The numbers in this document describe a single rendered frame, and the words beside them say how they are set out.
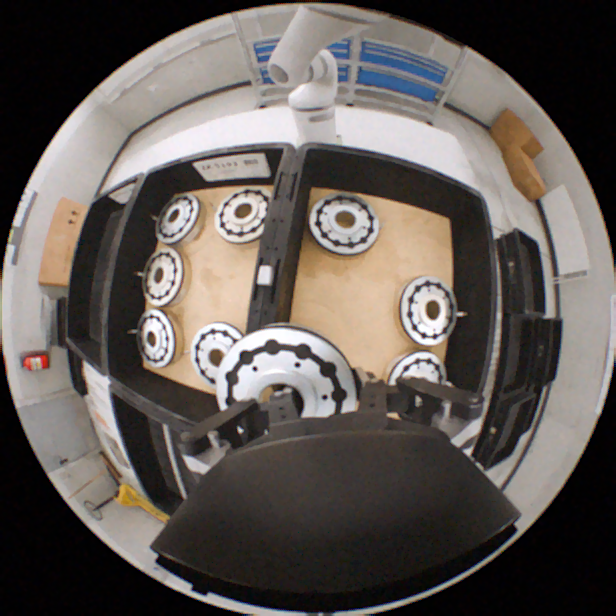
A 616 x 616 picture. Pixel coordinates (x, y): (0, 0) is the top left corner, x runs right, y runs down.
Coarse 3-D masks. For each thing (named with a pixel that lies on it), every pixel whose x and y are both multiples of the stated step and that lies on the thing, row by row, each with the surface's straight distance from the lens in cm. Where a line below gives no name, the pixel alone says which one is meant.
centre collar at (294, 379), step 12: (264, 372) 14; (276, 372) 14; (288, 372) 14; (252, 384) 14; (264, 384) 14; (288, 384) 14; (300, 384) 14; (312, 384) 14; (252, 396) 15; (312, 396) 14; (312, 408) 14
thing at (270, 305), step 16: (304, 144) 31; (320, 144) 31; (336, 144) 31; (304, 160) 29; (384, 160) 31; (400, 160) 32; (432, 176) 33; (448, 176) 35; (288, 192) 25; (288, 208) 24; (288, 224) 23; (288, 240) 23; (272, 256) 22; (496, 272) 33; (272, 288) 22; (496, 288) 32; (272, 304) 21; (496, 304) 32; (272, 320) 21; (496, 320) 32; (480, 384) 32
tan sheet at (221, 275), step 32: (192, 192) 47; (224, 192) 42; (192, 256) 39; (224, 256) 36; (256, 256) 34; (192, 288) 38; (224, 288) 34; (192, 320) 37; (224, 320) 34; (192, 384) 40
